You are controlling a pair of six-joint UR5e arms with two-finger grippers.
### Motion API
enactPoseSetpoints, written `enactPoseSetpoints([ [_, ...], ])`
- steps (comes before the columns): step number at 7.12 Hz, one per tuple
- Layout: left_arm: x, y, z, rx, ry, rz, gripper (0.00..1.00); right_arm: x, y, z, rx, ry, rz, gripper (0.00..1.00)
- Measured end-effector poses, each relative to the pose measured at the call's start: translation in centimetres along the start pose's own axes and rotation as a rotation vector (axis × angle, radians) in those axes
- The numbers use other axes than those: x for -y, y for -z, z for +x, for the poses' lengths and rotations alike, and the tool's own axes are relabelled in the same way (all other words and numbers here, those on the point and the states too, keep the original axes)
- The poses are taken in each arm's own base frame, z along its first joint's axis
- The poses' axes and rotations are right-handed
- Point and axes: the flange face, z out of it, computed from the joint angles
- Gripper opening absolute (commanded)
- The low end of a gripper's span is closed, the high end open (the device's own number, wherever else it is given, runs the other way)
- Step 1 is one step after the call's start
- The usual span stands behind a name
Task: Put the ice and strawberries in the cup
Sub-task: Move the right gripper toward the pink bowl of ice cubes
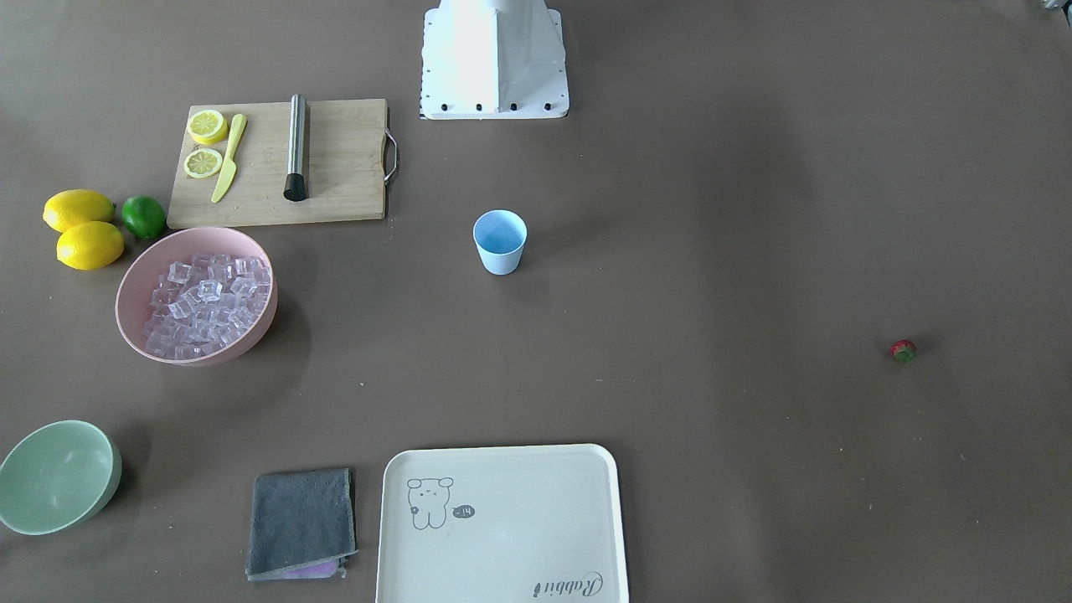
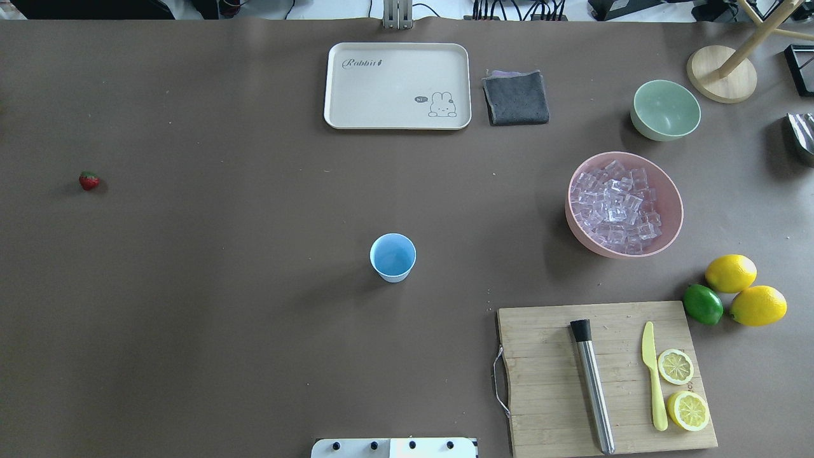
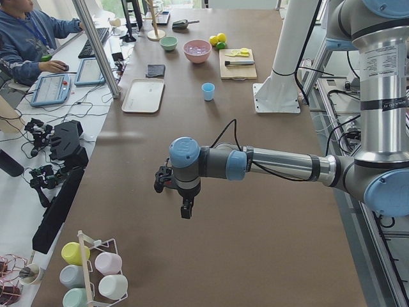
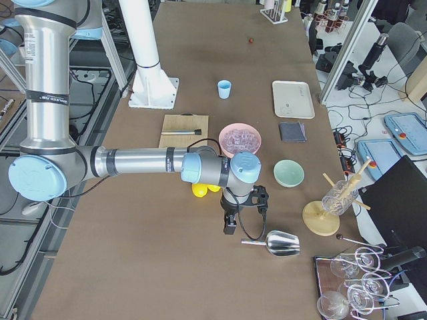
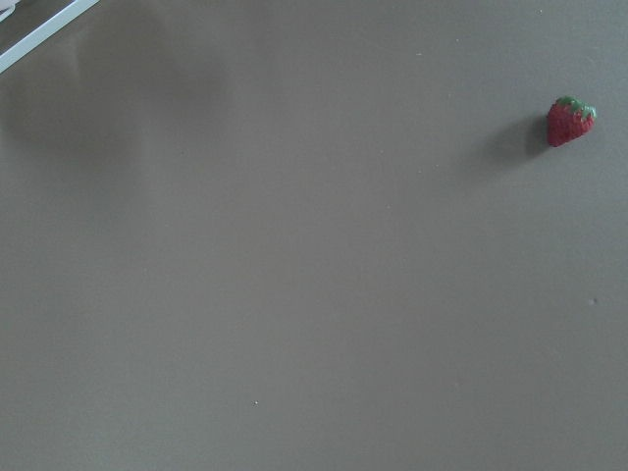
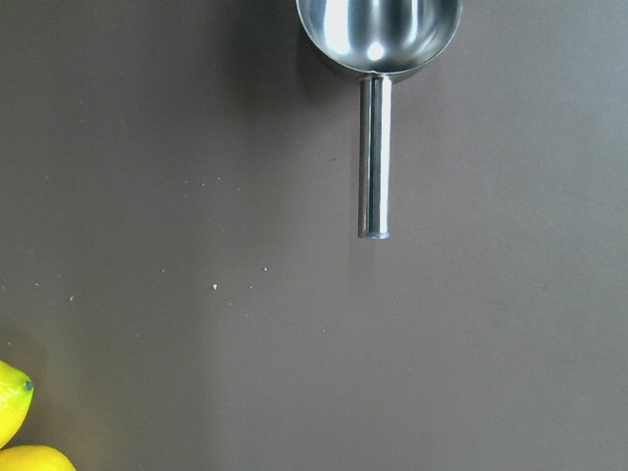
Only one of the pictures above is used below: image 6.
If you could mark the yellow lemon near lime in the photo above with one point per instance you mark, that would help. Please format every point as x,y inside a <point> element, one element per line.
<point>16,396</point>

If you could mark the yellow lemon far side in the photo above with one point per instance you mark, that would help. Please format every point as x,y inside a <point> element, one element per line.
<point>35,458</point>

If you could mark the steel ice scoop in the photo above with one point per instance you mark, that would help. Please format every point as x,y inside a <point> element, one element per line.
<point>380,42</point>

